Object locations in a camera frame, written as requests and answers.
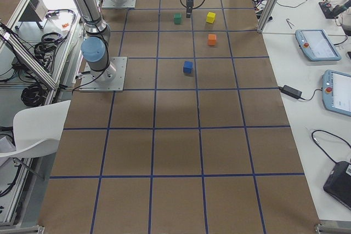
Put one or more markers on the green wooden block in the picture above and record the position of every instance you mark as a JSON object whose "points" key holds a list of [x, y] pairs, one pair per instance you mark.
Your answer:
{"points": [[177, 18]]}

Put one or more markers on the yellow wooden block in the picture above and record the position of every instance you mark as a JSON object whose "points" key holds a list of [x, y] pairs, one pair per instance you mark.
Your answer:
{"points": [[210, 17]]}

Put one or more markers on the orange wooden block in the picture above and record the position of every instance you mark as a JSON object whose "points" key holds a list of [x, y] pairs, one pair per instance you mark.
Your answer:
{"points": [[212, 39]]}

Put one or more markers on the blue wooden block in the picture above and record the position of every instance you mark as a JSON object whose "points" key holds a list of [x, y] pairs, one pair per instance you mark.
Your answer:
{"points": [[188, 67]]}

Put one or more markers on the allen key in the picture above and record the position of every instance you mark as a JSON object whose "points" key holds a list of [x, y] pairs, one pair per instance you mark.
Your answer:
{"points": [[290, 24]]}

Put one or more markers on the black power adapter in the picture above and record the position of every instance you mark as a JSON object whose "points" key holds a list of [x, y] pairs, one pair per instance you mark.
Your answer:
{"points": [[292, 92]]}

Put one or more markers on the blue teach pendant upper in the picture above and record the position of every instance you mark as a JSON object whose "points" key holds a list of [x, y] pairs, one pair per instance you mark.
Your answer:
{"points": [[316, 45]]}

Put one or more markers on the blue teach pendant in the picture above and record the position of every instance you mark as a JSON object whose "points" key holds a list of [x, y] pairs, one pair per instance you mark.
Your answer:
{"points": [[336, 92], [316, 45]]}

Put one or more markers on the brown paper mat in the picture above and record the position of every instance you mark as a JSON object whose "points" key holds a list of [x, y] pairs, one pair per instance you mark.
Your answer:
{"points": [[206, 152]]}

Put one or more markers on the grey control box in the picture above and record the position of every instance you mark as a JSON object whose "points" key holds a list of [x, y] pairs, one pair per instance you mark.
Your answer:
{"points": [[35, 11]]}

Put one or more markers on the blue teach pendant lower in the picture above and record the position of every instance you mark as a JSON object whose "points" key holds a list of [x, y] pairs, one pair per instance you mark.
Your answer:
{"points": [[336, 92]]}

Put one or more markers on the white plastic chair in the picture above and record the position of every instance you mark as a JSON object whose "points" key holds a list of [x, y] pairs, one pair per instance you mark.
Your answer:
{"points": [[37, 131]]}

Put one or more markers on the black box device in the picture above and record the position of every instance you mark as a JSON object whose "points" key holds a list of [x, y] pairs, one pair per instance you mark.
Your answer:
{"points": [[338, 183]]}

